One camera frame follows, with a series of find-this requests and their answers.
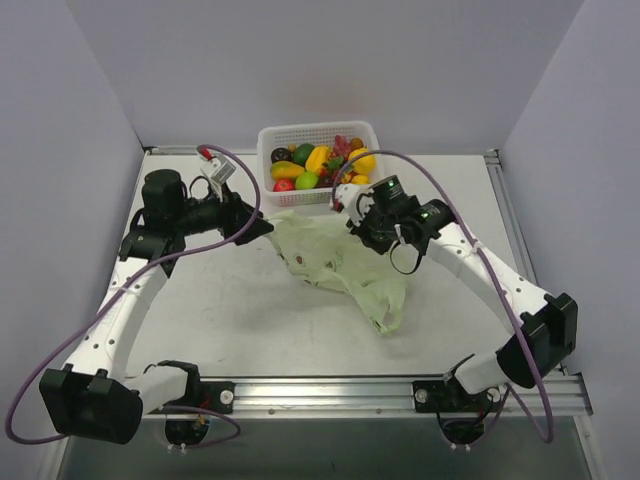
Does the yellow lemon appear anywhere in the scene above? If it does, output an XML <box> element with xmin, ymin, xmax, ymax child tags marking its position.
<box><xmin>348</xmin><ymin>147</ymin><xmax>376</xmax><ymax>175</ymax></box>

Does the light green plastic bag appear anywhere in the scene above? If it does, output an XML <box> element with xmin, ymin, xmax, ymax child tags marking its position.
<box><xmin>267</xmin><ymin>210</ymin><xmax>408</xmax><ymax>335</ymax></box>

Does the light green apple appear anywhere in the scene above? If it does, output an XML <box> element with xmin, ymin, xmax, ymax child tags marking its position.
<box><xmin>294</xmin><ymin>172</ymin><xmax>319</xmax><ymax>190</ymax></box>

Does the red strawberry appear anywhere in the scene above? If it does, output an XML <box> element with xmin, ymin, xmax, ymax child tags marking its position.
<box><xmin>323</xmin><ymin>156</ymin><xmax>345</xmax><ymax>178</ymax></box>

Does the pink grape bunch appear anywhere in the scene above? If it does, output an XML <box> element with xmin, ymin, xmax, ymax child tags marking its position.
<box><xmin>330</xmin><ymin>135</ymin><xmax>351</xmax><ymax>160</ymax></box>

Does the yellow starfruit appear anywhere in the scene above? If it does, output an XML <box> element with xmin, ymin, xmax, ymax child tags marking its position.
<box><xmin>305</xmin><ymin>145</ymin><xmax>331</xmax><ymax>176</ymax></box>

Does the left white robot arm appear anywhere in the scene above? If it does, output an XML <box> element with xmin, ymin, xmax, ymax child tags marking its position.
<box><xmin>39</xmin><ymin>169</ymin><xmax>274</xmax><ymax>444</ymax></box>

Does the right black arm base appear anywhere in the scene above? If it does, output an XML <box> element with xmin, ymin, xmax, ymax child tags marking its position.
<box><xmin>412</xmin><ymin>378</ymin><xmax>501</xmax><ymax>416</ymax></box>

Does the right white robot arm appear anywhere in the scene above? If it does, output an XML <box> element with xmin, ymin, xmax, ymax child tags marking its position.
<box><xmin>335</xmin><ymin>177</ymin><xmax>578</xmax><ymax>409</ymax></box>

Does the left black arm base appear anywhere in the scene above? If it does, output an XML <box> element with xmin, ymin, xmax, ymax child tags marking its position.
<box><xmin>151</xmin><ymin>380</ymin><xmax>236</xmax><ymax>415</ymax></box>

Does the red apple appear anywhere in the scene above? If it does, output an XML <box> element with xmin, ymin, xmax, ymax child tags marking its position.
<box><xmin>273</xmin><ymin>178</ymin><xmax>296</xmax><ymax>193</ymax></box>

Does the green yellow mango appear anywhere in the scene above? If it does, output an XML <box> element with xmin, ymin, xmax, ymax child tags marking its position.
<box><xmin>270</xmin><ymin>161</ymin><xmax>306</xmax><ymax>181</ymax></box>

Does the dark mangosteen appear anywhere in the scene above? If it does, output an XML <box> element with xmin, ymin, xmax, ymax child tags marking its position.
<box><xmin>270</xmin><ymin>147</ymin><xmax>292</xmax><ymax>164</ymax></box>

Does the white perforated plastic basket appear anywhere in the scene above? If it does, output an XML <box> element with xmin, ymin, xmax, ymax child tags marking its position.
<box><xmin>257</xmin><ymin>120</ymin><xmax>384</xmax><ymax>207</ymax></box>

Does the green lime fruit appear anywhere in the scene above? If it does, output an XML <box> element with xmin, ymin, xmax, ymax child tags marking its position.
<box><xmin>292</xmin><ymin>143</ymin><xmax>315</xmax><ymax>167</ymax></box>

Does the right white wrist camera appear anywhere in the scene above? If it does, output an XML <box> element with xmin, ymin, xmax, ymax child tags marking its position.
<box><xmin>331</xmin><ymin>184</ymin><xmax>374</xmax><ymax>225</ymax></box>

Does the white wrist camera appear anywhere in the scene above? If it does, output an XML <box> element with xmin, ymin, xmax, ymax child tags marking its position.
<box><xmin>200</xmin><ymin>154</ymin><xmax>236</xmax><ymax>195</ymax></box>
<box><xmin>331</xmin><ymin>184</ymin><xmax>374</xmax><ymax>225</ymax></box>

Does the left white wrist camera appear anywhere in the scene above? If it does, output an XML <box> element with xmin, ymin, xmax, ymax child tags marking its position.
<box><xmin>200</xmin><ymin>154</ymin><xmax>236</xmax><ymax>195</ymax></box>

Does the aluminium table edge rail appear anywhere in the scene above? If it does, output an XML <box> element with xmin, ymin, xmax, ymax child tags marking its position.
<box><xmin>54</xmin><ymin>372</ymin><xmax>594</xmax><ymax>421</ymax></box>

